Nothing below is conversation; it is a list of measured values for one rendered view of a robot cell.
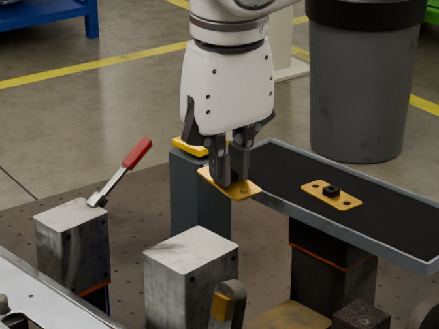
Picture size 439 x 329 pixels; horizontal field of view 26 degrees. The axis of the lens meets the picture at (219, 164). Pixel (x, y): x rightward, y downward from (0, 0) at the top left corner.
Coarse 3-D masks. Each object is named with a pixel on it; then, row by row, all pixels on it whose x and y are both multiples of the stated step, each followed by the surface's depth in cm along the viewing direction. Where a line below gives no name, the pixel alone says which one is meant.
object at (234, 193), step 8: (200, 168) 112; (208, 168) 112; (208, 176) 110; (232, 176) 109; (216, 184) 109; (232, 184) 109; (240, 184) 109; (248, 184) 109; (224, 192) 107; (232, 192) 107; (248, 192) 107; (256, 192) 107; (240, 200) 106
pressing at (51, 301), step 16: (0, 256) 141; (16, 256) 141; (0, 272) 137; (16, 272) 137; (32, 272) 136; (0, 288) 133; (16, 288) 133; (32, 288) 133; (48, 288) 133; (64, 288) 133; (16, 304) 130; (32, 304) 130; (48, 304) 130; (64, 304) 130; (80, 304) 129; (0, 320) 126; (32, 320) 126; (48, 320) 126; (64, 320) 126; (80, 320) 126; (96, 320) 126; (112, 320) 126
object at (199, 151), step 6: (174, 138) 140; (180, 138) 140; (174, 144) 140; (180, 144) 139; (186, 144) 139; (186, 150) 139; (192, 150) 138; (198, 150) 137; (204, 150) 137; (198, 156) 137
